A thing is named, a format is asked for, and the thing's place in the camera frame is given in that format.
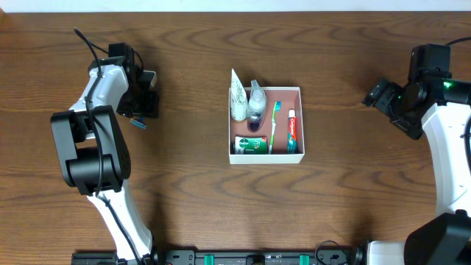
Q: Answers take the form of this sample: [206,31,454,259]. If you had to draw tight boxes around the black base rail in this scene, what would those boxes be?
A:
[71,239,369,265]

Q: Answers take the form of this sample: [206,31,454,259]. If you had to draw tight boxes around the clear blue soap pump bottle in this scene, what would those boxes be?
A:
[247,79,267,133]

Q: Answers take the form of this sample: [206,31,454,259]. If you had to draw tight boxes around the green white toothbrush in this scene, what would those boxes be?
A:
[268,101,281,155]

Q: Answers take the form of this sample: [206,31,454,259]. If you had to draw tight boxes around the blue disposable razor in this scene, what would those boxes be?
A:
[130,117,147,130]

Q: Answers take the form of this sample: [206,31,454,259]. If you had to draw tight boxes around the cream box with pink inside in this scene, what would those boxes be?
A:
[228,87,305,164]

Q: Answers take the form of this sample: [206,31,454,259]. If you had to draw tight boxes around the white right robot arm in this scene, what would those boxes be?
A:
[363,77,470,264]

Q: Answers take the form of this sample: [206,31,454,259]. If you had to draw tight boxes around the white Pantene tube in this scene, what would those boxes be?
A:
[230,69,248,121]

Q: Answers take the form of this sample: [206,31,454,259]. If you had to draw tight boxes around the Colgate toothpaste tube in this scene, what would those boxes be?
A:
[287,109,297,154]

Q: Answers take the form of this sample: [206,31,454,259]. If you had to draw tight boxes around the green Dettol soap box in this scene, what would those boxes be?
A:
[234,136,268,155]

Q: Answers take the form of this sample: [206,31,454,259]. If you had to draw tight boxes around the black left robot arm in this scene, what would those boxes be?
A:
[51,54,159,264]

